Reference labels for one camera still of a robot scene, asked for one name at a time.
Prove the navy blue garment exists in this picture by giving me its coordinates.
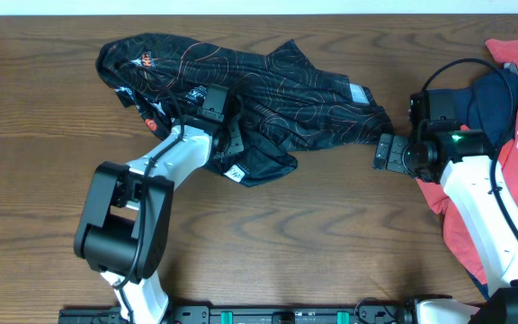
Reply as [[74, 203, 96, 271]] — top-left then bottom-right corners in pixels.
[[434, 68, 518, 146]]

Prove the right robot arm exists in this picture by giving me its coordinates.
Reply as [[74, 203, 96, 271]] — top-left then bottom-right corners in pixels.
[[373, 121, 518, 323]]

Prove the black orange-patterned cycling jersey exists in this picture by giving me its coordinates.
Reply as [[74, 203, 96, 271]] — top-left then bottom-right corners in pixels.
[[95, 33, 394, 187]]

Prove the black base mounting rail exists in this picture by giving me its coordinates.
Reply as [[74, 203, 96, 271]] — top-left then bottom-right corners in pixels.
[[58, 304, 420, 324]]

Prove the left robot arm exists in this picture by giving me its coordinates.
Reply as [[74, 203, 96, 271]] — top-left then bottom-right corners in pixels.
[[74, 121, 244, 323]]

